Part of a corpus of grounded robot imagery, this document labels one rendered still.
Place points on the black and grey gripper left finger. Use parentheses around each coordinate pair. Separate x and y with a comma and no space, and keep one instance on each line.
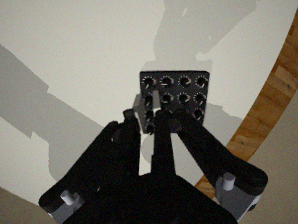
(83,179)

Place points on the black knob box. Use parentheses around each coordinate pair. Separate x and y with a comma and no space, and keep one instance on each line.
(178,85)

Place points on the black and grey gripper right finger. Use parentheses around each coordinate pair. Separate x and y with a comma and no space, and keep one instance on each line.
(238,184)

